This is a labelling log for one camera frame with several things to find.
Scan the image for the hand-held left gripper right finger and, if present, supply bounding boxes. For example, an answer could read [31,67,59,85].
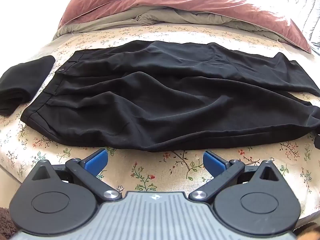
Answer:
[189,150,282,203]

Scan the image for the pink and grey duvet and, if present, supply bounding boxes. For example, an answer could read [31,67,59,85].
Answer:
[52,0,312,54]

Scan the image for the black dress pants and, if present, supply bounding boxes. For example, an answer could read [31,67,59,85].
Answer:
[20,40,320,153]

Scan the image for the grey quilted headboard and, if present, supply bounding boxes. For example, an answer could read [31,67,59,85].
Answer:
[282,0,320,53]

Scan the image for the floral bed sheet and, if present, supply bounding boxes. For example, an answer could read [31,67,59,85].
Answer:
[0,22,320,220]

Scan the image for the brown fuzzy rug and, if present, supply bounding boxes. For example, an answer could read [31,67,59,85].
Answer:
[0,207,16,240]

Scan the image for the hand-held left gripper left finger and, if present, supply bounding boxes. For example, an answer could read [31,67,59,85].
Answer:
[32,148,123,203]

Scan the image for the folded black garment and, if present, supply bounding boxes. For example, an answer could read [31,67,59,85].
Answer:
[0,55,56,117]

